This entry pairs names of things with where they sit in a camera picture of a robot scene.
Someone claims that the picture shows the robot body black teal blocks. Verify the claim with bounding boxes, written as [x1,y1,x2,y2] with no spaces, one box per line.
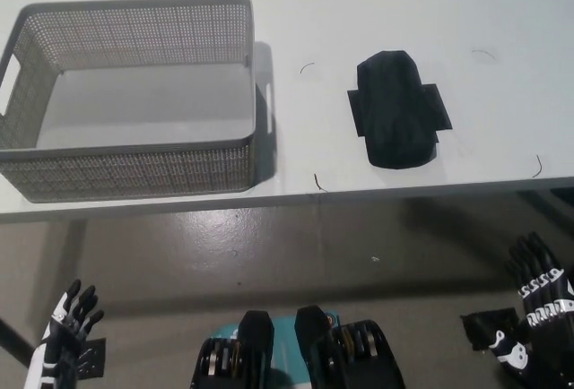
[187,306,407,389]

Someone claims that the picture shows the grey perforated plastic basket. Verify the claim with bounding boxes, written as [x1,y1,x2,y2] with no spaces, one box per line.
[0,0,275,204]

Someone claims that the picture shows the small black floor tape patch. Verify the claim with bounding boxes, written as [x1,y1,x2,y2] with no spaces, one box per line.
[74,337,108,381]

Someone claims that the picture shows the large black floor tape patch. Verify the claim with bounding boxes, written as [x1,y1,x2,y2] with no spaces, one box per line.
[460,307,524,352]

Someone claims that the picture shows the black fabric pencil case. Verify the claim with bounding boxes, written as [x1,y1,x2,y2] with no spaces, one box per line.
[356,49,439,169]

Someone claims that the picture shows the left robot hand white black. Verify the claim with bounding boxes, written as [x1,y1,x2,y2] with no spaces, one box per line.
[22,279,107,389]

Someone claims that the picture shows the black tape cross patch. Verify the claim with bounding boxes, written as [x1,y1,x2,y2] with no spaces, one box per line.
[347,83,453,144]

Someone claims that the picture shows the black diagonal floor bar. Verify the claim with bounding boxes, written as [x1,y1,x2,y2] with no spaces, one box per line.
[0,316,28,357]

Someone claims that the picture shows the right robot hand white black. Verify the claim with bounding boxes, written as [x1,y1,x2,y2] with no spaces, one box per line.
[488,231,574,389]

